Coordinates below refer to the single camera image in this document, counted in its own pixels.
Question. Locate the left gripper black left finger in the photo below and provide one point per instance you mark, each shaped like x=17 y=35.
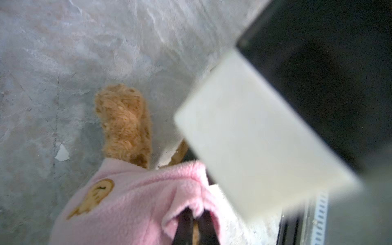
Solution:
x=185 y=228

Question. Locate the white slotted cable duct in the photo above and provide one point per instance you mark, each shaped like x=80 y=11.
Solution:
x=319 y=221

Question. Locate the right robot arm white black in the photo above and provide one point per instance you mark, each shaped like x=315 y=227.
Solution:
x=332 y=62

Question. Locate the brown teddy bear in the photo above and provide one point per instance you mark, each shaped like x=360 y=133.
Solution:
x=126 y=123

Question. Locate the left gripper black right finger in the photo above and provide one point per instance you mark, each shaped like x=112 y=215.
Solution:
x=207 y=232

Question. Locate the pink teddy hoodie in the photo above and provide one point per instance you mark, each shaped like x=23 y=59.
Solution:
x=125 y=204

